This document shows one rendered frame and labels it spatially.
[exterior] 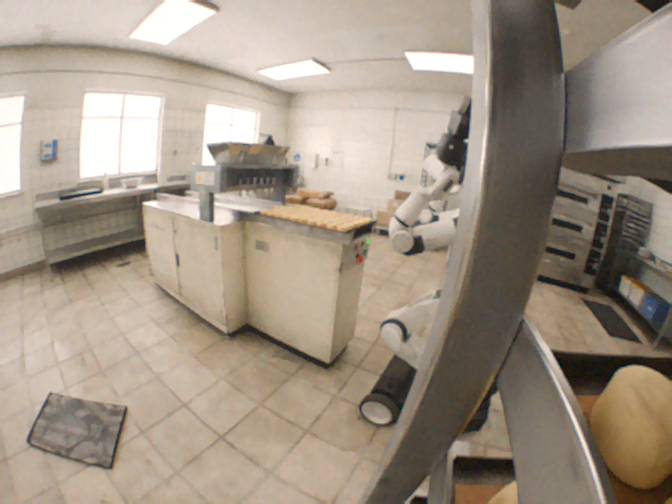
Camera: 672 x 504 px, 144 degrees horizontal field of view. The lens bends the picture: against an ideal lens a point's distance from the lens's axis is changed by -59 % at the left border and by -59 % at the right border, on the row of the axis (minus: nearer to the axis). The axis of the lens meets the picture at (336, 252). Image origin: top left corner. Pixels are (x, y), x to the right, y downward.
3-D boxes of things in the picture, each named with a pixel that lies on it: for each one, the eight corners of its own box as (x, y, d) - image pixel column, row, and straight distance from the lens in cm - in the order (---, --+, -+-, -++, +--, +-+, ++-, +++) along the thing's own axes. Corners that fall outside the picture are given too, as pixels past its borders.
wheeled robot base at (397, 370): (483, 388, 190) (504, 348, 171) (474, 451, 154) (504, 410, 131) (395, 360, 187) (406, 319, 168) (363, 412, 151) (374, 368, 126)
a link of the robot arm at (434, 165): (429, 139, 89) (417, 169, 91) (450, 153, 81) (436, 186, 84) (452, 145, 97) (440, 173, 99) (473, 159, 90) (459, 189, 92)
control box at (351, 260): (343, 268, 137) (346, 241, 132) (362, 256, 157) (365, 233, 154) (350, 269, 135) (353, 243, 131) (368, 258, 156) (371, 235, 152)
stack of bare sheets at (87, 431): (127, 408, 170) (126, 404, 167) (112, 469, 152) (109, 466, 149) (52, 394, 204) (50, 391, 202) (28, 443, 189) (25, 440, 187)
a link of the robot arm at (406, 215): (412, 186, 95) (380, 227, 99) (414, 191, 85) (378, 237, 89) (436, 204, 97) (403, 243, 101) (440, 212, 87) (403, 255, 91)
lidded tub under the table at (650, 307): (638, 308, 481) (645, 292, 476) (656, 313, 514) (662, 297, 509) (650, 320, 454) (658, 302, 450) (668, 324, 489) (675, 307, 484)
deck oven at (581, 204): (515, 280, 433) (541, 146, 424) (506, 259, 547) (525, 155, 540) (595, 301, 494) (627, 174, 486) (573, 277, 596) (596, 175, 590)
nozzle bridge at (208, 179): (190, 217, 184) (190, 164, 180) (264, 205, 228) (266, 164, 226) (219, 225, 157) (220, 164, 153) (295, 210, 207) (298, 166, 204)
